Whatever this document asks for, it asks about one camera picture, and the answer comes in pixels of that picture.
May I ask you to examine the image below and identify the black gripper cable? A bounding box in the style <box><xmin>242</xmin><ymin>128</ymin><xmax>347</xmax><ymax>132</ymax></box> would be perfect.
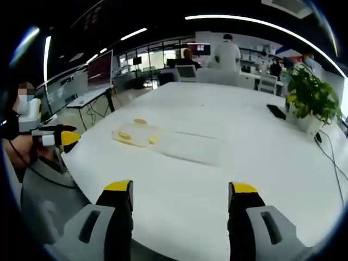
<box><xmin>7</xmin><ymin>138</ymin><xmax>78</xmax><ymax>190</ymax></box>

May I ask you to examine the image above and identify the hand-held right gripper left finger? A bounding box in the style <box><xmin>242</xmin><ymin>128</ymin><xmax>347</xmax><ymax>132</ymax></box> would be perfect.
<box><xmin>45</xmin><ymin>179</ymin><xmax>134</xmax><ymax>261</ymax></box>

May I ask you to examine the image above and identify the glass partition panel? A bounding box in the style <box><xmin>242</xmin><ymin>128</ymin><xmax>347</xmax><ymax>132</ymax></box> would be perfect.
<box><xmin>34</xmin><ymin>65</ymin><xmax>89</xmax><ymax>123</ymax></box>

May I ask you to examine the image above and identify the ceiling air vent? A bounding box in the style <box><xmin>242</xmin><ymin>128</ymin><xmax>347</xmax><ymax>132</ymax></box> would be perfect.
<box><xmin>260</xmin><ymin>0</ymin><xmax>314</xmax><ymax>19</ymax></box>

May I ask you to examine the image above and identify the green potted plant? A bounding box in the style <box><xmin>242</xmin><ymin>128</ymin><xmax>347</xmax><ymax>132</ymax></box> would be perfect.
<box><xmin>284</xmin><ymin>64</ymin><xmax>344</xmax><ymax>135</ymax></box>

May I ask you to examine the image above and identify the white side desk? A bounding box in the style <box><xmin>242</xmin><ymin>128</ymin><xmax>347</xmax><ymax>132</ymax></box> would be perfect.
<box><xmin>66</xmin><ymin>84</ymin><xmax>116</xmax><ymax>131</ymax></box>

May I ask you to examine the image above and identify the white cabinet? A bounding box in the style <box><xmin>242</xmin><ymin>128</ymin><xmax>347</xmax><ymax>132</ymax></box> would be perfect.
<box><xmin>195</xmin><ymin>67</ymin><xmax>262</xmax><ymax>90</ymax></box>

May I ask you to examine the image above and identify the person's grey clothing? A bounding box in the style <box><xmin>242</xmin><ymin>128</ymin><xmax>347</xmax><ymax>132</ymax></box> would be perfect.
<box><xmin>20</xmin><ymin>156</ymin><xmax>92</xmax><ymax>245</ymax></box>

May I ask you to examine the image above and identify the short ceiling light strip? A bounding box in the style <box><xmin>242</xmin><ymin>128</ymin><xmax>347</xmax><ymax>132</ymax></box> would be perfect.
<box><xmin>120</xmin><ymin>27</ymin><xmax>148</xmax><ymax>41</ymax></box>

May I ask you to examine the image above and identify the pale yellow plastic buckle part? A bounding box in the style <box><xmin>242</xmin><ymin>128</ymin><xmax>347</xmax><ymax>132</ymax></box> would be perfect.
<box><xmin>132</xmin><ymin>118</ymin><xmax>161</xmax><ymax>149</ymax></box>
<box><xmin>112</xmin><ymin>122</ymin><xmax>141</xmax><ymax>146</ymax></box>

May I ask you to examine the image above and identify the black flat phone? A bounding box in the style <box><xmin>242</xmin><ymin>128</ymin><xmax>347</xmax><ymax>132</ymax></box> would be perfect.
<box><xmin>266</xmin><ymin>104</ymin><xmax>287</xmax><ymax>121</ymax></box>

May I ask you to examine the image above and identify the small monitor with red picture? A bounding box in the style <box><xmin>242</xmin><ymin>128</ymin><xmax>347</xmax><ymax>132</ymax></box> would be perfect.
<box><xmin>194</xmin><ymin>42</ymin><xmax>212</xmax><ymax>57</ymax></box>

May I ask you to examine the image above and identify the black table cable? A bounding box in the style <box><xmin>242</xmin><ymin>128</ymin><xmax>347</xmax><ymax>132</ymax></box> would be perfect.
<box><xmin>318</xmin><ymin>129</ymin><xmax>346</xmax><ymax>209</ymax></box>

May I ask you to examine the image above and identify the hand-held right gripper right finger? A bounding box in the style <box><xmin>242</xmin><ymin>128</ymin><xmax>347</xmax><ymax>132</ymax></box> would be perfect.
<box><xmin>227</xmin><ymin>181</ymin><xmax>314</xmax><ymax>261</ymax></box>

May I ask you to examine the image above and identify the computer monitor with red screen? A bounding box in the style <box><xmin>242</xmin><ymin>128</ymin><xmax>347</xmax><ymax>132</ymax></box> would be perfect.
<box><xmin>86</xmin><ymin>49</ymin><xmax>114</xmax><ymax>89</ymax></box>

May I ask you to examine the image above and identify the long curved ceiling light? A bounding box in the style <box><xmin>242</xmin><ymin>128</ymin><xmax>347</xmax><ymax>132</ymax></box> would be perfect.
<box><xmin>184</xmin><ymin>14</ymin><xmax>346</xmax><ymax>77</ymax></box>

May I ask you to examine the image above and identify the white office chair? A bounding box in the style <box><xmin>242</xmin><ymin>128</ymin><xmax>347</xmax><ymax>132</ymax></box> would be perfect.
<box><xmin>175</xmin><ymin>64</ymin><xmax>197</xmax><ymax>83</ymax></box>
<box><xmin>257</xmin><ymin>74</ymin><xmax>279</xmax><ymax>95</ymax></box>

